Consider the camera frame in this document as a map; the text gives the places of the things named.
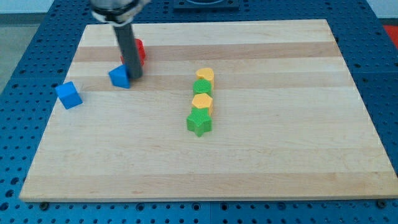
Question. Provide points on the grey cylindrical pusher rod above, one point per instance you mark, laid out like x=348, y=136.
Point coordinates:
x=129, y=50

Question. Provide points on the blue cube block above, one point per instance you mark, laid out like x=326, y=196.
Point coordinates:
x=68, y=95

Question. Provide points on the blue triangle block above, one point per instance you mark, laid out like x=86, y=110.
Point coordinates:
x=119, y=77

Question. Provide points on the red block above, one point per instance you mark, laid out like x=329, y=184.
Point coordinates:
x=140, y=50

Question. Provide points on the yellow heart block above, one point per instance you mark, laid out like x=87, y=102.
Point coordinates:
x=207, y=74

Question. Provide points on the green cylinder block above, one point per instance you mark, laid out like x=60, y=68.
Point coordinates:
x=202, y=86

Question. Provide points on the yellow hexagon block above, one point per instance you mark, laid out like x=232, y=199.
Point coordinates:
x=203, y=101

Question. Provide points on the green star block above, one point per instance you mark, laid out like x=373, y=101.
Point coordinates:
x=199, y=121

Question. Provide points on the light wooden board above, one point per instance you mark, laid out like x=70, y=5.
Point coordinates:
x=288, y=122

